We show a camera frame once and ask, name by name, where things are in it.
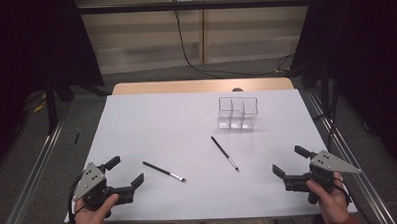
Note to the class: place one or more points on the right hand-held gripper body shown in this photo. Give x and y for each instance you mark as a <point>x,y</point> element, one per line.
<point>325,166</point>

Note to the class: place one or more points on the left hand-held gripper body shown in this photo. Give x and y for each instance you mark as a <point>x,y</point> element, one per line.
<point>92,182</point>

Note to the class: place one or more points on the black makeup brush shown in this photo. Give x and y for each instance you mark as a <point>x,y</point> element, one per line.
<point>223,151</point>
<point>162,171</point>

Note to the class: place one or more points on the clear plastic organizer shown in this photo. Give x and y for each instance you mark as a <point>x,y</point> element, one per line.
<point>237,122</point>

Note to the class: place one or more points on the person's right hand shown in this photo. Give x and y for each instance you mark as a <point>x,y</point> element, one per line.
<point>333,204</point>

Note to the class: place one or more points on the person's left hand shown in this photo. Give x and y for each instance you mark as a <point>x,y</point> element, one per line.
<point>90,222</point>

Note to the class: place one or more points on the small black stick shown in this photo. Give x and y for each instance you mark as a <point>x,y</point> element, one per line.
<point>76,138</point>

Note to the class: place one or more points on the white table mat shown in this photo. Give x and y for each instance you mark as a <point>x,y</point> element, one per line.
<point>173,126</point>

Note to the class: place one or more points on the black metal stand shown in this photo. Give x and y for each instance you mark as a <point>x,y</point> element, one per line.
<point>51,107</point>
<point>325,87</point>

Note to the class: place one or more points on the wooden table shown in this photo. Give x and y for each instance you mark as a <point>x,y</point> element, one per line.
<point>185,86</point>

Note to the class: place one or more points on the black curtain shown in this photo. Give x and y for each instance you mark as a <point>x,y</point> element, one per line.
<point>368,52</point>
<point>27,41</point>

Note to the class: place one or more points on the black horizontal bar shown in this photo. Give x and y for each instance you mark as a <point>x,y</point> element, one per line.
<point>183,6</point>

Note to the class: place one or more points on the metal floor rail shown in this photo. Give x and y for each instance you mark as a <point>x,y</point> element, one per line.
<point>351,160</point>
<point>35,171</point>

